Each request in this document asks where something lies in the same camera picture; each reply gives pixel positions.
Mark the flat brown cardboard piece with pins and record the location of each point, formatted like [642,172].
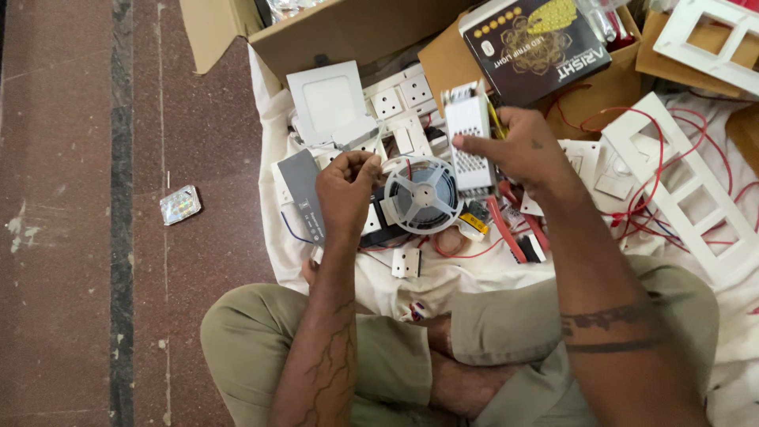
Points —
[658,62]

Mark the white rocker switch modules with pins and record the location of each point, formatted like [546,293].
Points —
[412,137]

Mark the person's right hand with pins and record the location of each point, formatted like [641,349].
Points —
[528,154]

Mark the white flat switch plate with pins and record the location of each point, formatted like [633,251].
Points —
[578,160]

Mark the person's khaki trousers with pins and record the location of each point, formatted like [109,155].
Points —
[391,356]

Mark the long white switch plate frame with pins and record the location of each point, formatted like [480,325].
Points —
[682,178]

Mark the white socket switch board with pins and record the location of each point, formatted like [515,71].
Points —
[403,93]

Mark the black LED strip box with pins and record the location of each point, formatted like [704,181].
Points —
[533,47]

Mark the clear plastic packets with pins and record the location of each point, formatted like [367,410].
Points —
[605,21]

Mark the person's bare foot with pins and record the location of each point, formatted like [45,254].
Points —
[468,379]

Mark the white round-knob module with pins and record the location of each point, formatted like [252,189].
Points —
[616,175]

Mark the white square panel light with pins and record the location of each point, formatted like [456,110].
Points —
[327,102]

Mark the white perforated power supply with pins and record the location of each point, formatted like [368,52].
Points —
[468,118]

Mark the grey driver box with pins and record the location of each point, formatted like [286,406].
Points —
[302,190]

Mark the small brown cardboard box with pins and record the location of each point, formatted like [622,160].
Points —
[593,95]

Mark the white cloth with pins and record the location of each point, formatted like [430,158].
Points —
[450,284]

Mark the large open cardboard box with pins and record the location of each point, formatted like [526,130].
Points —
[332,35]

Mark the shiny holographic packet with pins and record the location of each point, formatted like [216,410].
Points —
[180,205]

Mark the white LED strip reel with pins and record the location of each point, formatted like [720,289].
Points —
[424,194]

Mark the small white switch module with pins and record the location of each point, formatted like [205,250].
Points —
[406,263]

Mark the white square-holed plate frame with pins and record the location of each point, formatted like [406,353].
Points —
[682,35]

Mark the black switch box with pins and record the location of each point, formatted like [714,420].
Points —
[385,234]

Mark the person's left hand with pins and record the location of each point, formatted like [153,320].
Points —
[344,190]

